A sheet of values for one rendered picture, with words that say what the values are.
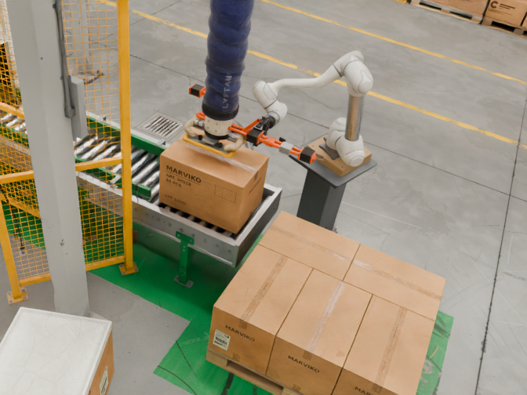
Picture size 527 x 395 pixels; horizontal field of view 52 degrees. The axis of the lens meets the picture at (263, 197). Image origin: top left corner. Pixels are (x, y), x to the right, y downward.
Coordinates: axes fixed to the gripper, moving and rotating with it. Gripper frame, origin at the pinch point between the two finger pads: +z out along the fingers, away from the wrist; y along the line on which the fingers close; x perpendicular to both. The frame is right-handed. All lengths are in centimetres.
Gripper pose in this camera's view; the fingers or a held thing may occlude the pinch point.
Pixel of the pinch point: (256, 135)
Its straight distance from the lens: 335.6
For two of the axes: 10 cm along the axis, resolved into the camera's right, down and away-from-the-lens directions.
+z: -4.0, 5.4, -7.4
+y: -1.4, 7.6, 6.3
